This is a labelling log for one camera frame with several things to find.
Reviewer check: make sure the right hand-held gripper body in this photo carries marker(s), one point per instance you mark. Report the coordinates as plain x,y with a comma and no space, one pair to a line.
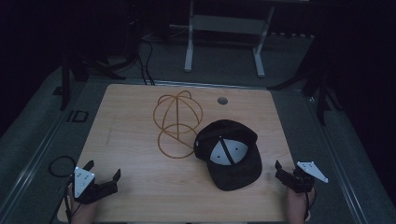
306,175

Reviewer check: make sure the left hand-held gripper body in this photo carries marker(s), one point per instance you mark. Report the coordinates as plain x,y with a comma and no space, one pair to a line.
83,181

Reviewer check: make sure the black baseball cap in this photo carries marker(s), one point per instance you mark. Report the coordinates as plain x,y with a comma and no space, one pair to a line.
230,155

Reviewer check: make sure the person's right hand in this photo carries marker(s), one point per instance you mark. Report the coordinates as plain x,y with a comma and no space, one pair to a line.
297,207

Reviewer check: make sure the person's left hand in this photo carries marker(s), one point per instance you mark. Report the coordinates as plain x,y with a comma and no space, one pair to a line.
83,213

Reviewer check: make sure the black stand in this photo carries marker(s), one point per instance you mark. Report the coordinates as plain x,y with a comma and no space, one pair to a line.
320,87
65,81

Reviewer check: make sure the white metal stand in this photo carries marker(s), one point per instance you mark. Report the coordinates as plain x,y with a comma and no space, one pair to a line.
190,37

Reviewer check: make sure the black rectangular bracket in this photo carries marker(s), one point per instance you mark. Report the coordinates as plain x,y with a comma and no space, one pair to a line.
80,116

